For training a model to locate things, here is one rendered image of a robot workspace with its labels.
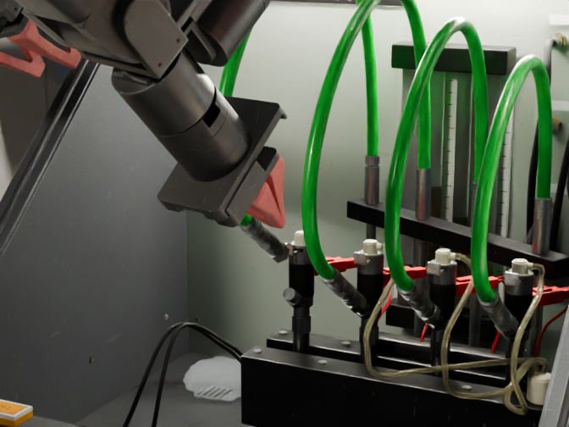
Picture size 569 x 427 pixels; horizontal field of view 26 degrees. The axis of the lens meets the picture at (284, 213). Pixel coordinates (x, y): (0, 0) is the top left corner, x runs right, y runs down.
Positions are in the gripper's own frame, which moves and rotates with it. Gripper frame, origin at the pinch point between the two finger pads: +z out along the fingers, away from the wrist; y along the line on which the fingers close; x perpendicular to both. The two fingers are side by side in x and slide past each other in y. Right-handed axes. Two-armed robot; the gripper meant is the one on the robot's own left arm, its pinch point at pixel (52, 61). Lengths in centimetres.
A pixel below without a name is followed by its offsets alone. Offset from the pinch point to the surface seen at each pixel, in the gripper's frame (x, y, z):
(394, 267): 5.3, -21.9, 28.4
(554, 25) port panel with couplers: -38, -21, 44
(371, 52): -29.1, -4.1, 33.8
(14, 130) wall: -97, 179, 100
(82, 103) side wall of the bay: -15.3, 24.6, 19.9
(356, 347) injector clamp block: 2.8, -4.7, 47.0
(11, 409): 23.7, 15.4, 22.7
